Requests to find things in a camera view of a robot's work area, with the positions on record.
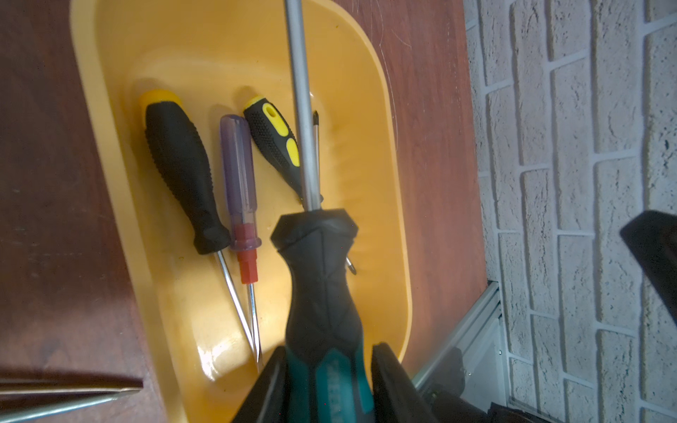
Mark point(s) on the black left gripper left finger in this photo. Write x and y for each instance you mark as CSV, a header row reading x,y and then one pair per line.
x,y
268,398

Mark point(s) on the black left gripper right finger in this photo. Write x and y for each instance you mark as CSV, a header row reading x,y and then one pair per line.
x,y
395,397

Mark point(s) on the green black screwdriver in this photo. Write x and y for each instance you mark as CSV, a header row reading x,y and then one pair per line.
x,y
327,379

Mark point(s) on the blue transparent red screwdriver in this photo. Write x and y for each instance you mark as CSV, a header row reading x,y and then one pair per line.
x,y
241,195

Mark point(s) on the black yellow stubby screwdriver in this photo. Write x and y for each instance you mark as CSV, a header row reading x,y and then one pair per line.
x,y
276,141

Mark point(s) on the black screwdriver yellow cap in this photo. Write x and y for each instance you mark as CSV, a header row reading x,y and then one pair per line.
x,y
180,156

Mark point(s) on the orange black long screwdriver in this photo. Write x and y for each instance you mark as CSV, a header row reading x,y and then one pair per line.
x,y
316,129

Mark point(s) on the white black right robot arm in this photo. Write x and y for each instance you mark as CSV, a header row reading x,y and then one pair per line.
x,y
651,238

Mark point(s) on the black yellow dotted screwdriver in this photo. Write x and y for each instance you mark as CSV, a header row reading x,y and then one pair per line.
x,y
28,390

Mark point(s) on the yellow plastic storage box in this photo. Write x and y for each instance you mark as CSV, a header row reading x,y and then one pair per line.
x,y
216,56

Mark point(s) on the aluminium front rail frame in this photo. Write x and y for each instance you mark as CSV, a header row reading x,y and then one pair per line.
x,y
467,377

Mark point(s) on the yellow handled screwdriver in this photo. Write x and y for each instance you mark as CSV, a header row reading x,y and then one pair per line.
x,y
29,409

